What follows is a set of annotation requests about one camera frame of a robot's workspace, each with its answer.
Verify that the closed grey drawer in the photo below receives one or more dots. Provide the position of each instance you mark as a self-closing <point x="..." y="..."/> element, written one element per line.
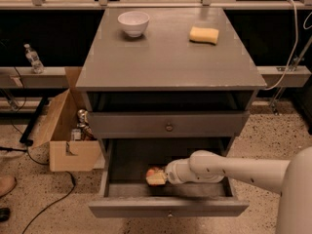
<point x="170" y="124"/>

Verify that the open grey drawer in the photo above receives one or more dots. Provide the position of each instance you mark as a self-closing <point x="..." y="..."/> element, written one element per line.
<point x="125" y="192"/>

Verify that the white bowl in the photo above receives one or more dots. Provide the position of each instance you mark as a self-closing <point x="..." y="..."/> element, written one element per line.
<point x="134" y="23"/>

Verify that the black shoe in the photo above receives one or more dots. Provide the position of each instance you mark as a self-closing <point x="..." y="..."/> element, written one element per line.
<point x="4" y="214"/>

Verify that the items inside cardboard box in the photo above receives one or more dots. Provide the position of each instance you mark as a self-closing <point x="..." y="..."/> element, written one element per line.
<point x="82" y="131"/>

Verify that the grey drawer cabinet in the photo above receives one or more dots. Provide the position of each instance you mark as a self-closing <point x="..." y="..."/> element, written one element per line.
<point x="164" y="71"/>

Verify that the red apple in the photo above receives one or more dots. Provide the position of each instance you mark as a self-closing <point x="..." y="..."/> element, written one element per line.
<point x="152" y="171"/>

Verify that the brown shoe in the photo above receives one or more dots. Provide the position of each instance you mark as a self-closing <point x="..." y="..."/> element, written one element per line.
<point x="7" y="184"/>

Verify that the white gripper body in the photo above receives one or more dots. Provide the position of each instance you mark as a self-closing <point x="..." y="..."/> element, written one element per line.
<point x="175" y="173"/>

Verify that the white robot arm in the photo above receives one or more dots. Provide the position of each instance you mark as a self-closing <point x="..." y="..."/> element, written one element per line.
<point x="290" y="179"/>

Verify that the cardboard box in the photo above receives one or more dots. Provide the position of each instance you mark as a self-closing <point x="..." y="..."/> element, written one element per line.
<point x="58" y="130"/>

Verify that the yellow sponge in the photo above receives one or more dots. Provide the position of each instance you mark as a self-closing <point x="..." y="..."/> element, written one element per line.
<point x="203" y="35"/>

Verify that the clear plastic water bottle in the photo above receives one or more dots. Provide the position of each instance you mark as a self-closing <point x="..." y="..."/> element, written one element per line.
<point x="34" y="59"/>

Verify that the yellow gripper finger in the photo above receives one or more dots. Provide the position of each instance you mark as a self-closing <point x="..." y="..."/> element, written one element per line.
<point x="156" y="179"/>

